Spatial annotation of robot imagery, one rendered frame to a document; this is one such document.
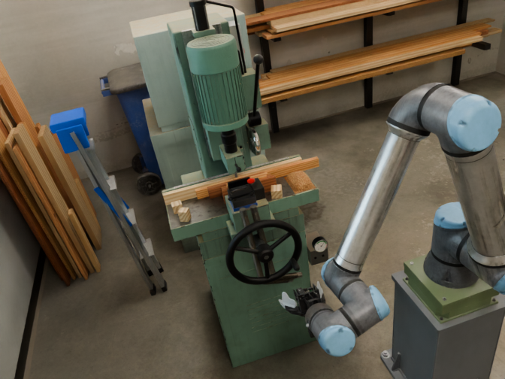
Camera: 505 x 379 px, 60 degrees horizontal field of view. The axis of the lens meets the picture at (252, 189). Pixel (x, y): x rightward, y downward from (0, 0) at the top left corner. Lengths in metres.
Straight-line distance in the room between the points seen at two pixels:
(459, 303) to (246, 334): 0.96
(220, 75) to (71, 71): 2.51
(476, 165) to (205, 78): 0.89
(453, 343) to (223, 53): 1.33
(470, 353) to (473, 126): 1.12
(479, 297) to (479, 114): 0.85
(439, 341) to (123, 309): 1.76
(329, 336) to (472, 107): 0.67
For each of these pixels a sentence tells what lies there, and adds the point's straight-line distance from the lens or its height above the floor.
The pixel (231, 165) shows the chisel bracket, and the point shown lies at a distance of 1.72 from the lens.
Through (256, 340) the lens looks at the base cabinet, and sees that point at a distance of 2.21.
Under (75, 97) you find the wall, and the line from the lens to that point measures 4.00.
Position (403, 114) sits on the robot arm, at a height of 1.38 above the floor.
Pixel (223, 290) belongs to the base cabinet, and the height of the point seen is 0.52.
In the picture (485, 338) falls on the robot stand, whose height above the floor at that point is 0.38.
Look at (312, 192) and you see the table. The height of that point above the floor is 0.89.
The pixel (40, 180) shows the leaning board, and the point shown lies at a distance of 2.78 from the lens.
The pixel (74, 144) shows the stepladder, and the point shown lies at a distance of 2.27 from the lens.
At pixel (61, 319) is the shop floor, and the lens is 2.93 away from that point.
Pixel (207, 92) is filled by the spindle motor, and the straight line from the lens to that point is 1.57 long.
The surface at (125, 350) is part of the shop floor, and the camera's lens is 2.58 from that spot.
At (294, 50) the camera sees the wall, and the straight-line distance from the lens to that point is 4.18.
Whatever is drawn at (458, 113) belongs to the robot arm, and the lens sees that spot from 1.08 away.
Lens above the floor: 1.87
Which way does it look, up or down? 33 degrees down
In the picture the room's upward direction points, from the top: 10 degrees counter-clockwise
